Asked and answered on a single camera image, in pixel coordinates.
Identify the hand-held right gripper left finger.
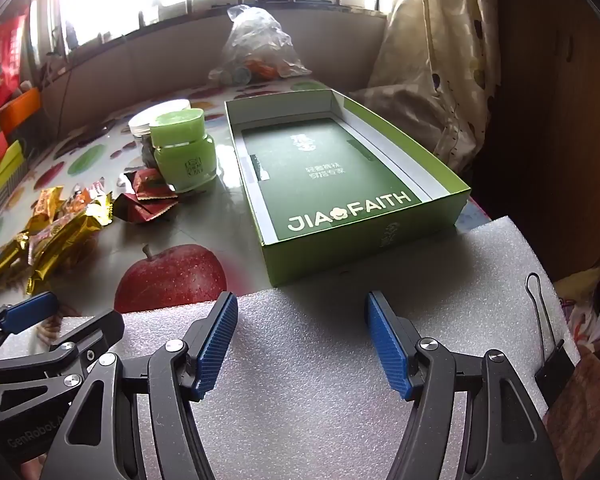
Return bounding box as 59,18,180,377
40,290,239,480

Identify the green glass jar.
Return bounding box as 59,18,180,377
148,109,216,193

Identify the cream patterned curtain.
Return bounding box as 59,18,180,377
350,0,501,176

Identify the red snack packet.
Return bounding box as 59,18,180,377
112,192,179,224
124,169,178,201

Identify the patterned blanket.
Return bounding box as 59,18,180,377
545,270,600,480

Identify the black binder clip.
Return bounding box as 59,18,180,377
525,272,576,406

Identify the clear plastic bag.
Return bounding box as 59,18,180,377
208,4,313,86

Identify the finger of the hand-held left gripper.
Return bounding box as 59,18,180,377
0,291,59,357
0,307,127,414

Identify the green cardboard box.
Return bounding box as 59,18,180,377
224,87,472,288

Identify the clear jar with white lid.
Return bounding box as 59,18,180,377
128,100,193,171

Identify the striped box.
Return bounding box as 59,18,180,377
0,175,31,221

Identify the dark wooden cabinet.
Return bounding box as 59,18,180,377
480,0,600,281

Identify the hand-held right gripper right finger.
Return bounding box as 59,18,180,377
365,290,556,480

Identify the orange box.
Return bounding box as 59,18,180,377
0,87,43,136

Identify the white foam sheet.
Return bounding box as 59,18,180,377
55,215,581,480

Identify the yellow-green box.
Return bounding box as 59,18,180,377
0,140,27,191

